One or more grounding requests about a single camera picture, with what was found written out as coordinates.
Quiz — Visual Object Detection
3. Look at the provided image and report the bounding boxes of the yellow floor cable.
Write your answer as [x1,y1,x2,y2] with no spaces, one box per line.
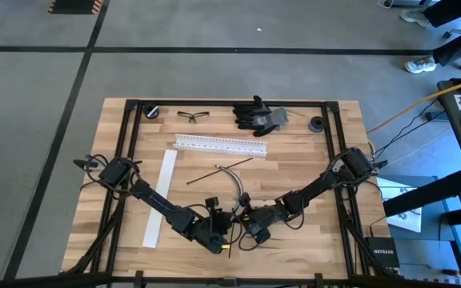
[366,74,461,135]

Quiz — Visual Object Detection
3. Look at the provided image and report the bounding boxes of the black grey work glove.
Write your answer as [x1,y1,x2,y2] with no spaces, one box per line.
[232,94,291,131]
[236,119,283,138]

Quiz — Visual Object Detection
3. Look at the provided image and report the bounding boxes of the white printed paper sheet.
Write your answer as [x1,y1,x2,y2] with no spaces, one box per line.
[375,175,423,234]

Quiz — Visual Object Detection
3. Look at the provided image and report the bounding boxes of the black orange striped mat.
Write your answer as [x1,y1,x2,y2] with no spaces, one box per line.
[47,0,104,15]

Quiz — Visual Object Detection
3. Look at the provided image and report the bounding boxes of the black side table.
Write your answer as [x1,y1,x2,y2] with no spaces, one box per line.
[382,74,461,281]

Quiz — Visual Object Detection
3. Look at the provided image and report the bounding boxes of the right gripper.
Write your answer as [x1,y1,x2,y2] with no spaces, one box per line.
[239,193,286,245]

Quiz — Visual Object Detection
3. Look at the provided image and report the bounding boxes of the person's leg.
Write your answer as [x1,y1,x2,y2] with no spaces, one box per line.
[431,19,461,67]
[422,0,461,27]

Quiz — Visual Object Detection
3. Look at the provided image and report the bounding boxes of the person's foot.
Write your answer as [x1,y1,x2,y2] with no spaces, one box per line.
[403,54,439,74]
[399,8,432,28]

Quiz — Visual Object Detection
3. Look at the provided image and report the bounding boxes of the flat white raceway cover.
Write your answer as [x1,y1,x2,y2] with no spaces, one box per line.
[142,149,178,249]

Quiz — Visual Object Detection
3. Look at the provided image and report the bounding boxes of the black floor cable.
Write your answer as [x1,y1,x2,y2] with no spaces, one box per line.
[372,97,447,160]

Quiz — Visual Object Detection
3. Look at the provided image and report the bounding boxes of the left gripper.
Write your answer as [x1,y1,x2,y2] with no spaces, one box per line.
[198,196,240,254]

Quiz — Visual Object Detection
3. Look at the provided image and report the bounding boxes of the clear safety glasses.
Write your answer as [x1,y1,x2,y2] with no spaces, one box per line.
[176,110,210,124]

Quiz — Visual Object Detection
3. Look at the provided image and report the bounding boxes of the white slotted cable raceway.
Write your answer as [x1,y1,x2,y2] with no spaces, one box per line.
[173,133,269,158]

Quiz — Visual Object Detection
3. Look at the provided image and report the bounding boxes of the black network switch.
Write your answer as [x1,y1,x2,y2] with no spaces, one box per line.
[364,236,401,274]

